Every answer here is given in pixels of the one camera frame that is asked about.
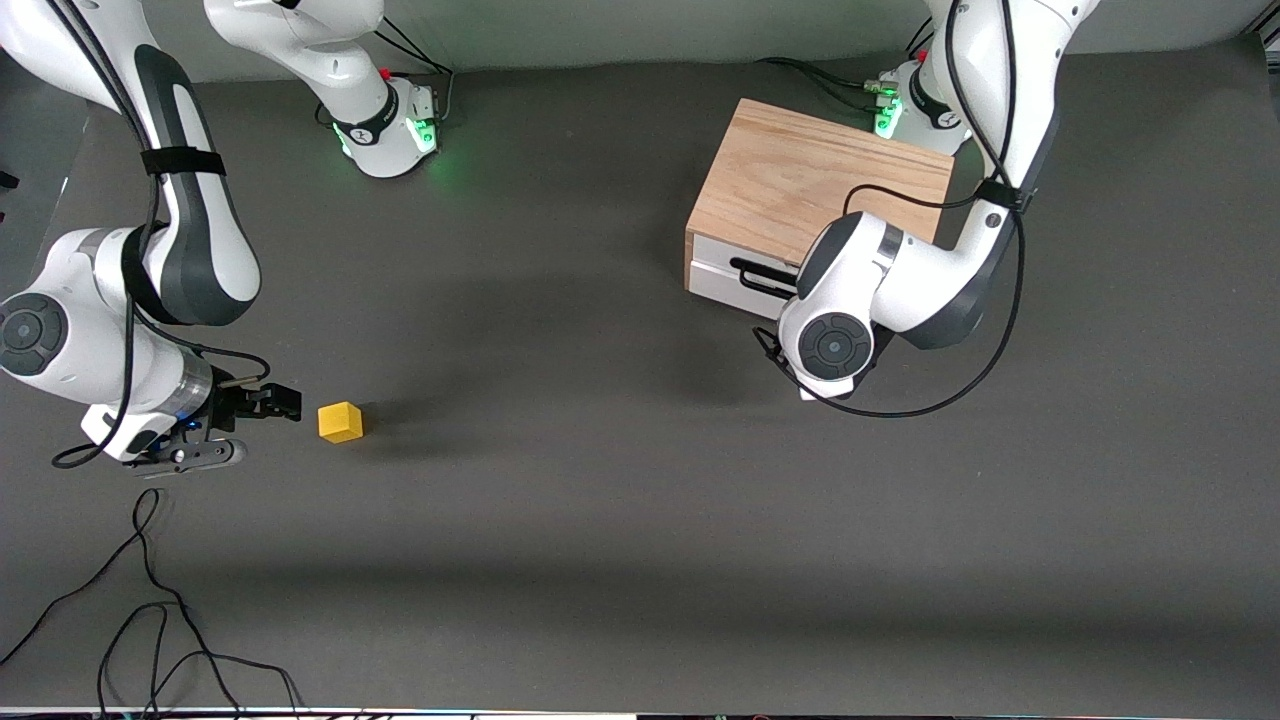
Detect black metal drawer handle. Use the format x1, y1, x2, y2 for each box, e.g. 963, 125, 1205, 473
730, 257, 802, 299

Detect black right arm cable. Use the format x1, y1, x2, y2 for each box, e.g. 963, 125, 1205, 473
50, 0, 272, 471

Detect black arm base cables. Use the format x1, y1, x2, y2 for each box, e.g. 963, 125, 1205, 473
318, 20, 457, 129
755, 20, 937, 113

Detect thin black loose cable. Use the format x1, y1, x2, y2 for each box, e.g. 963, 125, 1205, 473
0, 488, 302, 717

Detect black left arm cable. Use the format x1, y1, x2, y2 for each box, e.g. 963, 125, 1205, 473
753, 0, 1033, 420

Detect yellow wooden cube block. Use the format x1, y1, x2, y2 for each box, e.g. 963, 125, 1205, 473
318, 401, 365, 444

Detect light wooden drawer cabinet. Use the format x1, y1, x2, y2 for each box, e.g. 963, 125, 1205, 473
684, 97, 955, 301

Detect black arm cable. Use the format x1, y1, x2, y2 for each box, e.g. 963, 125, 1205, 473
753, 0, 1033, 420
50, 0, 272, 471

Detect black right arm base cables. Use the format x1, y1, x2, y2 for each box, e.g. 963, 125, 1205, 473
318, 20, 457, 129

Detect black left arm base cables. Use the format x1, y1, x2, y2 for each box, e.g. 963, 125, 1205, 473
755, 20, 937, 113

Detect white-fronted wooden drawer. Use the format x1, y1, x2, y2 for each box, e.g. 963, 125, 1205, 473
689, 233, 803, 322

